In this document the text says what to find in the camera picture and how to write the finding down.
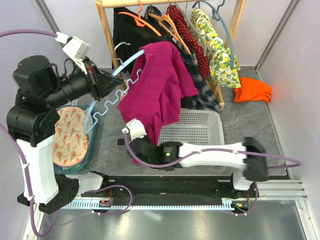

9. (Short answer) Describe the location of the light blue hanger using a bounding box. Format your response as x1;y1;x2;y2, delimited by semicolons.
83;41;146;136

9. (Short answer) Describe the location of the magenta pleated skirt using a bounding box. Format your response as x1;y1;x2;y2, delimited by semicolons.
118;41;198;144

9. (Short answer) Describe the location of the black skirt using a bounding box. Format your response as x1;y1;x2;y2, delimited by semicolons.
113;7;172;61

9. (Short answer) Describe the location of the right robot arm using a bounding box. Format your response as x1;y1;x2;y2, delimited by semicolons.
126;136;270;197

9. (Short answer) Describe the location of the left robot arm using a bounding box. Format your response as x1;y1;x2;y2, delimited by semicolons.
6;55;123;214

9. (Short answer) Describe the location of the navy plaid skirt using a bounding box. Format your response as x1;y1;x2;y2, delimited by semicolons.
143;4;223;111

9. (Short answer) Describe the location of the grey hanger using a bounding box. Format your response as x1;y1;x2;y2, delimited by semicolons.
174;3;207;56

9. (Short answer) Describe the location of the blue-grey hanger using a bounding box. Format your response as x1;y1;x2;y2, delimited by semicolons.
192;0;235;67

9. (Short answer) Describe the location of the teal plastic tub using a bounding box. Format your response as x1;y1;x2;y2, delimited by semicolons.
53;105;97;175

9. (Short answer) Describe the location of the black square floor marker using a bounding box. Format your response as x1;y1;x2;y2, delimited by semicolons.
117;138;125;146

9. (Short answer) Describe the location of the floral tulip cloth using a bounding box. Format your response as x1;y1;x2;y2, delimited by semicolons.
53;106;89;168

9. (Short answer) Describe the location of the red polka dot garment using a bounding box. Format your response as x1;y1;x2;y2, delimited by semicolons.
166;4;210;80

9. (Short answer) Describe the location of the white plastic laundry basket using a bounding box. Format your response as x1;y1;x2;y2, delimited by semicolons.
158;109;225;146

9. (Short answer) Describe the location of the lemon print garment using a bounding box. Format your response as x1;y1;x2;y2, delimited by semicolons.
189;8;241;89

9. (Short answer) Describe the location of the orange cloth on floor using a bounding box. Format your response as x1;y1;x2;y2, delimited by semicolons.
233;76;272;103

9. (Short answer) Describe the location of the wooden clothes rack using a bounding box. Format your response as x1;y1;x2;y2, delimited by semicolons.
95;0;247;111

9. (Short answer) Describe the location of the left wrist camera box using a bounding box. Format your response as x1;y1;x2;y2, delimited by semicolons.
55;31;91;67

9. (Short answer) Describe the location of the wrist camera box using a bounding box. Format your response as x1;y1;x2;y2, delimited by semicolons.
122;118;147;141
55;31;91;67

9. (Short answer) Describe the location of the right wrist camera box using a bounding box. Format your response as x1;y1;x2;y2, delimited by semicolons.
122;118;147;141

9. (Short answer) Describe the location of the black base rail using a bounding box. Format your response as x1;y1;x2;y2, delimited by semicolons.
81;175;259;205

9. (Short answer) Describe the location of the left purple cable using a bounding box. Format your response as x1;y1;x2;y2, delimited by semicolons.
0;29;132;238

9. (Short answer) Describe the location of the purple cable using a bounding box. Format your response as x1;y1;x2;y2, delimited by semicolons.
0;29;132;238
123;132;302;217

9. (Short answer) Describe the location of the white slotted cable duct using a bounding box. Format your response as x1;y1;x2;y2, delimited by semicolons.
62;198;235;211

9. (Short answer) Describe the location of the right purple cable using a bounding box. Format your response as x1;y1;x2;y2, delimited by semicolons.
123;132;302;217

